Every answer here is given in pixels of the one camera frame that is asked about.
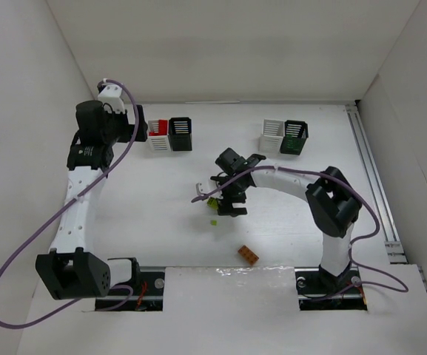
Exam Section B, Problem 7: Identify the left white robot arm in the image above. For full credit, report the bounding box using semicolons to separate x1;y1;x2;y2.
36;100;147;300

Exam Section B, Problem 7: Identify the white slotted bin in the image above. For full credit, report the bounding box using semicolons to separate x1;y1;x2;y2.
259;119;285;154
147;120;171;152

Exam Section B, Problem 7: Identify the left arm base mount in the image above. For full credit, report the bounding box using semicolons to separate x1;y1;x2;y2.
95;267;166;312

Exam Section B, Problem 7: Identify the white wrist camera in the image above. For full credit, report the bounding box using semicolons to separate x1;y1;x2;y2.
98;84;126;114
195;183;206;196

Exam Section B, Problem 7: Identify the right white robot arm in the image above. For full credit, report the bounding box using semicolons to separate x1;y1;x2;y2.
210;148;362;288

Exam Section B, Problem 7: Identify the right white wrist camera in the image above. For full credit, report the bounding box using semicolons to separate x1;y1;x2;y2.
195;183;206;196

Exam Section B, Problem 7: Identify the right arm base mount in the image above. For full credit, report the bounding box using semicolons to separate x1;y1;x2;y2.
295;268;368;311

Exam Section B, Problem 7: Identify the left white slotted bin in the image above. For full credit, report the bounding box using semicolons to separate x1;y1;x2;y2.
147;120;171;152

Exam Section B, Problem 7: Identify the right black slotted bin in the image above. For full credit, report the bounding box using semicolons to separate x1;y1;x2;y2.
279;120;309;155

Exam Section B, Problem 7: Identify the left black slotted bin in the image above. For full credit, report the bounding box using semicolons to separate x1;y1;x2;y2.
168;117;192;152

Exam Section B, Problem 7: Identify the red lego plate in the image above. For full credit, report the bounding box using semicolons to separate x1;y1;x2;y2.
155;119;169;135

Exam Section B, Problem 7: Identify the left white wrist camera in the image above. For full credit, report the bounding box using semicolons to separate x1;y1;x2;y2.
98;84;126;114

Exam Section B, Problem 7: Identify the orange lego plate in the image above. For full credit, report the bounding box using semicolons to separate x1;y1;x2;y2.
238;245;259;266

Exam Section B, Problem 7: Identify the right white slotted bin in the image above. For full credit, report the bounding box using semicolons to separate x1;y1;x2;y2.
259;119;285;154

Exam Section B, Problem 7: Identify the aluminium rail right side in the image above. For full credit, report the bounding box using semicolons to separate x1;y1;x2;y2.
345;103;408;264

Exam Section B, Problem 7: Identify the black slotted bin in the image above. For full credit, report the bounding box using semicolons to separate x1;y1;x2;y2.
168;117;192;152
279;120;309;155

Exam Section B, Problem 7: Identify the lime green lego lower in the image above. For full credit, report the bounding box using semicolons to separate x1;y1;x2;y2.
206;197;219;211

